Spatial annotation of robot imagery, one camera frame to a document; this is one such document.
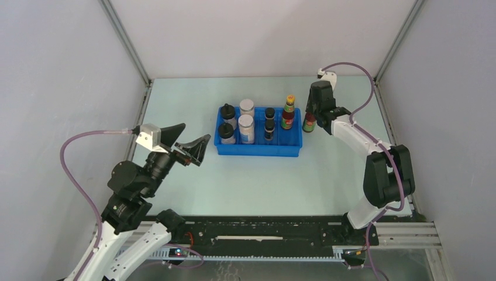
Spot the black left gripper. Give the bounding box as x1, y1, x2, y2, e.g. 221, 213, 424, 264
143, 122, 211, 196

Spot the red sauce bottle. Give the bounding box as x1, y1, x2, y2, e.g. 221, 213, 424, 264
281, 95, 295, 130
302, 112, 316, 133

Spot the small black-cap spice jar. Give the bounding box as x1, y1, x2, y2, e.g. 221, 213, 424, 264
264, 107, 275, 121
264, 119, 275, 141

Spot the black-lid jar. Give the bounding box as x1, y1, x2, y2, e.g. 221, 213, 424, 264
220, 103, 237, 129
218, 123, 236, 145

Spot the silver-lid blue-label jar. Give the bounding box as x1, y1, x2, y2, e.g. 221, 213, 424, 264
238, 114, 255, 144
239, 99, 255, 118

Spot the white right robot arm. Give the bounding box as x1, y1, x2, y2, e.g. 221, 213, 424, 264
306, 80, 415, 245

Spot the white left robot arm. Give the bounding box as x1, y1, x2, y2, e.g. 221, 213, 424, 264
60, 123, 211, 280

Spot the blue divided plastic bin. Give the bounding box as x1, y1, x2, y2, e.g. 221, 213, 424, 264
214, 107, 303, 157

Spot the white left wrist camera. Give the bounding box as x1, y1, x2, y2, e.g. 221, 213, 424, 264
131, 124, 171, 153

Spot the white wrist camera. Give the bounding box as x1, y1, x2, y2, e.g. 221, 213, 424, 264
317, 68, 337, 91
131, 124, 171, 153

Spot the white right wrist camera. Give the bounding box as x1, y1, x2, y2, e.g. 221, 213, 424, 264
317, 68, 337, 91

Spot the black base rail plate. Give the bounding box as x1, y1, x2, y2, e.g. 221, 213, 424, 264
171, 215, 379, 258

